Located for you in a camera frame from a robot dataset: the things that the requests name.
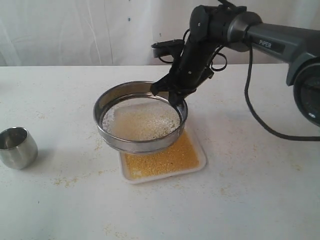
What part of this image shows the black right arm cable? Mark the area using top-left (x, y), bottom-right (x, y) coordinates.
top-left (243, 42), bottom-right (320, 142)

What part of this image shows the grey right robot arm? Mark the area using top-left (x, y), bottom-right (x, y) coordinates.
top-left (150, 0), bottom-right (320, 125)

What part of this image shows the white plastic tray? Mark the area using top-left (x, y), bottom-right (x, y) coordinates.
top-left (119, 124), bottom-right (207, 185)

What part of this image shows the white curtain backdrop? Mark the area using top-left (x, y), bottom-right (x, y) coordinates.
top-left (0, 0), bottom-right (320, 67)

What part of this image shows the stainless steel cup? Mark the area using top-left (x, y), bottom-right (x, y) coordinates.
top-left (0, 126), bottom-right (38, 170)

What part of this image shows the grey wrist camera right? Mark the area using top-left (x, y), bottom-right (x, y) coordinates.
top-left (151, 39), bottom-right (185, 58)

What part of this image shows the yellow granular powder pile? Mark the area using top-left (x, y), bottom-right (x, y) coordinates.
top-left (97, 99), bottom-right (207, 184)

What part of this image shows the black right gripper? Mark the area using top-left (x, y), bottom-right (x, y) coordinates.
top-left (150, 34), bottom-right (215, 107)

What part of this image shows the round stainless steel sieve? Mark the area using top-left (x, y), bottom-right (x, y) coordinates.
top-left (93, 81), bottom-right (188, 155)

